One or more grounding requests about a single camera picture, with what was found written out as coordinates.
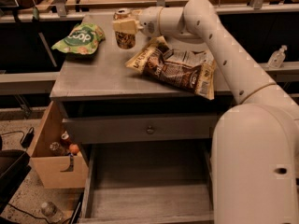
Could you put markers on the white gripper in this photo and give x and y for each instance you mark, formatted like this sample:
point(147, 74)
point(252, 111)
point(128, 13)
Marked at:
point(149, 20)

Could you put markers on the orange soda can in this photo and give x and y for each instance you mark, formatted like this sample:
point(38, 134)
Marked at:
point(124, 41)

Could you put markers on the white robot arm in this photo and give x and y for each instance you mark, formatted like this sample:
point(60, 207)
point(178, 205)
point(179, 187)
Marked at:
point(255, 144)

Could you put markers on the green rice chip bag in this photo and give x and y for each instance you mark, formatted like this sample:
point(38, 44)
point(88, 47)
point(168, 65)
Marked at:
point(84, 39)

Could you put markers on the brown chip bag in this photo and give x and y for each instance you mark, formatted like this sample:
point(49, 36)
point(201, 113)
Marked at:
point(188, 70)

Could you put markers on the grey cabinet with drawers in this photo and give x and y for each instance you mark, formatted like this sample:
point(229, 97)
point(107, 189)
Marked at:
point(147, 144)

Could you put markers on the orange fruit in box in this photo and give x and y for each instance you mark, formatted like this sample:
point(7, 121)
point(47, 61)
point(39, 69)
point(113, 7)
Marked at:
point(74, 149)

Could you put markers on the clear sanitizer bottle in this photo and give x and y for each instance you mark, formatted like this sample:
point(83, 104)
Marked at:
point(277, 58)

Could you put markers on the black power adapter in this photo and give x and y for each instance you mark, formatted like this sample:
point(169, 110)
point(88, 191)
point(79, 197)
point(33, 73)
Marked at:
point(27, 139)

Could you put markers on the cardboard box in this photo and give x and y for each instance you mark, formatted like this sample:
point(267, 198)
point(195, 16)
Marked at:
point(55, 168)

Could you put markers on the black office chair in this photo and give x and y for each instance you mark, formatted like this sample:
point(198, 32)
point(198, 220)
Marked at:
point(14, 167)

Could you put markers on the clear plastic water bottle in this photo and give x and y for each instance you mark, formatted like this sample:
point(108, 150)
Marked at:
point(52, 213)

